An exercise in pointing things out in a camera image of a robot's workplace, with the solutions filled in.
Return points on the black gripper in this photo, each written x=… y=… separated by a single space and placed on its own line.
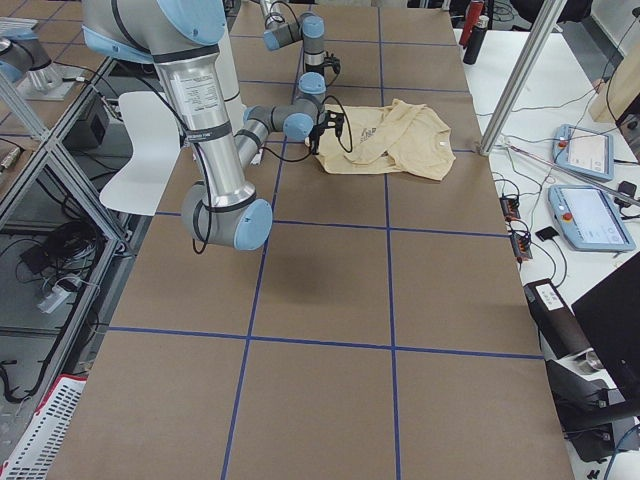
x=314 y=69
x=316 y=135

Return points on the cream long-sleeve printed shirt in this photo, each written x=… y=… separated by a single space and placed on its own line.
x=400 y=137

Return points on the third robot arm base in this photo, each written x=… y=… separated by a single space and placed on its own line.
x=23 y=55

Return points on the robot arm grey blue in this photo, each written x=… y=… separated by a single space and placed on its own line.
x=183 y=40
x=283 y=27

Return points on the black bottle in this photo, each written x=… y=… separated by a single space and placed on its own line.
x=475 y=40

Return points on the red bottle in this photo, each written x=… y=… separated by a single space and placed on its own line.
x=473 y=12

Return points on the white plastic chair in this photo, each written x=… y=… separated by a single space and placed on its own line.
x=139 y=185

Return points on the orange electronics board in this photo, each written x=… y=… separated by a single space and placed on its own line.
x=510 y=208
x=521 y=246

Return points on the upper teach pendant tablet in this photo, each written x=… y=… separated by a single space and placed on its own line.
x=584 y=151

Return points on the teach pendant tablet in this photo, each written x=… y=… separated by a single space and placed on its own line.
x=584 y=151
x=588 y=220

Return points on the lower teach pendant tablet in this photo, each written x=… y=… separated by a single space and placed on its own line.
x=588 y=220

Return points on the white power strip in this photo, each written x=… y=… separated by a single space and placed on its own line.
x=58 y=295

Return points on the black monitor with stand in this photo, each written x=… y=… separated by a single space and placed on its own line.
x=608 y=314

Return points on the white perforated basket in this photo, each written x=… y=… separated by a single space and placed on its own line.
x=36 y=451

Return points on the aluminium frame post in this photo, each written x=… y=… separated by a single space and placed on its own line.
x=541 y=29

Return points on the aluminium table frame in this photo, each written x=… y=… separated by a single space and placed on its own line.
x=53 y=226

